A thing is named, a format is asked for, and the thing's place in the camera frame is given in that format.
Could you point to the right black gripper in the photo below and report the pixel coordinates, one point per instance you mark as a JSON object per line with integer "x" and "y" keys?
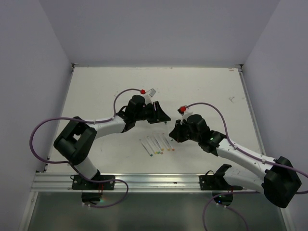
{"x": 176, "y": 133}

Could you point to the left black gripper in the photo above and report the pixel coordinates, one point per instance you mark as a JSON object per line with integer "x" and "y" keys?
{"x": 158, "y": 115}

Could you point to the orange cap marker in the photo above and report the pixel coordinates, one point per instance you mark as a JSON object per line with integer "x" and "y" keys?
{"x": 168, "y": 142}

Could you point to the light green cap marker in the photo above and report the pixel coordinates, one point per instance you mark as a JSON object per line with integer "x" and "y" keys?
{"x": 157, "y": 149}

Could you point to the teal green marker pen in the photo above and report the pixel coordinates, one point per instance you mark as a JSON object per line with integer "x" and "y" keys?
{"x": 146, "y": 149}

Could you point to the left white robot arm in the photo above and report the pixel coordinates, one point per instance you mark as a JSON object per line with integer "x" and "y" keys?
{"x": 76, "y": 139}

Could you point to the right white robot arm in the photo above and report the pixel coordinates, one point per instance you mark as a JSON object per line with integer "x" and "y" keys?
{"x": 274, "y": 178}

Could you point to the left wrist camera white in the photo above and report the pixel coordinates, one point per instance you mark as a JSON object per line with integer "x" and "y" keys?
{"x": 148, "y": 96}

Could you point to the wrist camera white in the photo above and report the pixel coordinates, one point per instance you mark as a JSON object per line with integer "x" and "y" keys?
{"x": 185, "y": 112}
{"x": 148, "y": 96}

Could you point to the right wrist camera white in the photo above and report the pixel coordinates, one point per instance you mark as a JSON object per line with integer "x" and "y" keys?
{"x": 185, "y": 112}

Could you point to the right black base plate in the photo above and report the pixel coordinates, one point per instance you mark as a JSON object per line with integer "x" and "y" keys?
{"x": 214, "y": 183}

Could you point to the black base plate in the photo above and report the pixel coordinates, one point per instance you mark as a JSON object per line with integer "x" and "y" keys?
{"x": 214, "y": 183}
{"x": 106, "y": 183}

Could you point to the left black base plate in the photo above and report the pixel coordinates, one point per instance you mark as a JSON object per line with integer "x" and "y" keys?
{"x": 106, "y": 183}

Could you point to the aluminium rail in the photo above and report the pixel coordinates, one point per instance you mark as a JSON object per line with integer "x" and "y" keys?
{"x": 176, "y": 183}

